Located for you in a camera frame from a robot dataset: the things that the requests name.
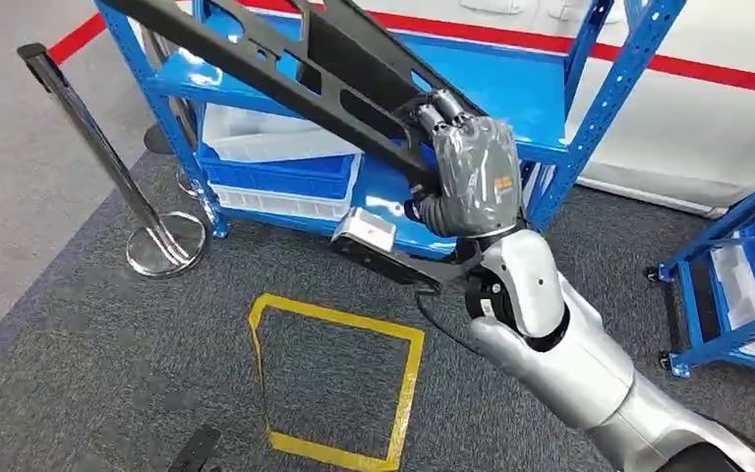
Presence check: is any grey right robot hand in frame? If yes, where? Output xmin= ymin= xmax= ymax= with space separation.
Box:
xmin=405 ymin=86 xmax=526 ymax=240

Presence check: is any long black plastic panel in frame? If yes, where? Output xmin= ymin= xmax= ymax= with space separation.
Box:
xmin=98 ymin=0 xmax=487 ymax=197

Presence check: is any blue metal shelf rack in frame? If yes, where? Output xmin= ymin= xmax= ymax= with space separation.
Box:
xmin=644 ymin=159 xmax=755 ymax=381
xmin=92 ymin=0 xmax=688 ymax=261

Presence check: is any yellow floor tape square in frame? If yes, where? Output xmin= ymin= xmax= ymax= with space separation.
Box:
xmin=247 ymin=293 xmax=428 ymax=472

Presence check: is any white plastic bin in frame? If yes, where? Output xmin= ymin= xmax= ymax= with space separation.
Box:
xmin=207 ymin=153 xmax=365 ymax=223
xmin=202 ymin=103 xmax=363 ymax=164
xmin=709 ymin=242 xmax=755 ymax=330

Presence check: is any red floor tape line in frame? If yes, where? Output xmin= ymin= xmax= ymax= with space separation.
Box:
xmin=46 ymin=0 xmax=755 ymax=100

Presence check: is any black robot foot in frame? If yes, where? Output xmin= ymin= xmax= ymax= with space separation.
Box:
xmin=166 ymin=424 xmax=224 ymax=472

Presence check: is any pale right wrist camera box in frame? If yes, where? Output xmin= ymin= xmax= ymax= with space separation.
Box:
xmin=329 ymin=206 xmax=447 ymax=294

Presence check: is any black cable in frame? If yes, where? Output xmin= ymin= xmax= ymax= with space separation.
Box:
xmin=413 ymin=289 xmax=483 ymax=353

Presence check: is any chrome stanchion post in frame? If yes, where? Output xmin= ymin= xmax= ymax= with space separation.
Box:
xmin=16 ymin=41 xmax=209 ymax=280

